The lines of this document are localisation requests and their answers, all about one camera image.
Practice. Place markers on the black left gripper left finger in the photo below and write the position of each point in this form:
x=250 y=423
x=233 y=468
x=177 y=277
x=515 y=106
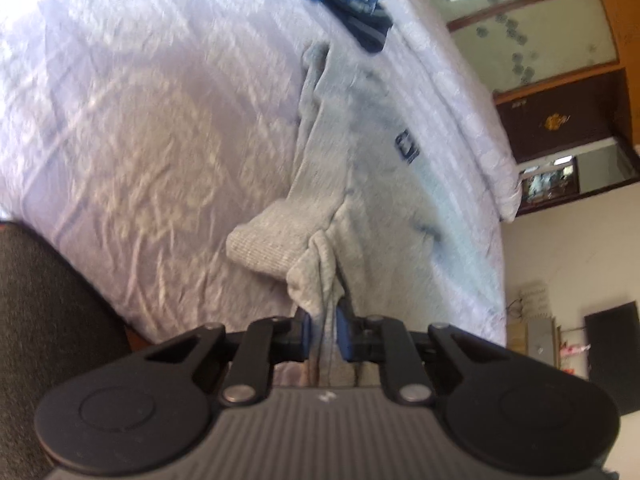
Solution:
x=253 y=355

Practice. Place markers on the wooden wardrobe with glass doors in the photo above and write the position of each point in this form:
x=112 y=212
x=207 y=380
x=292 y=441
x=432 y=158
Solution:
x=522 y=47

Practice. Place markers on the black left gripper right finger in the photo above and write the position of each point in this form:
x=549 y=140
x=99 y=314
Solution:
x=386 y=343

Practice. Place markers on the black television screen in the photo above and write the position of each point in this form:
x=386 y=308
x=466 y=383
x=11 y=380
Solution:
x=614 y=353

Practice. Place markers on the lavender patterned bedspread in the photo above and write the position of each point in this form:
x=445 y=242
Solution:
x=137 y=134

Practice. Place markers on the navy striped folded garment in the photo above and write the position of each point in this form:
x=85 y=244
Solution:
x=368 y=25

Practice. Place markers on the dark brown wooden door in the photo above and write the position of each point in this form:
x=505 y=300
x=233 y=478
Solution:
x=567 y=116

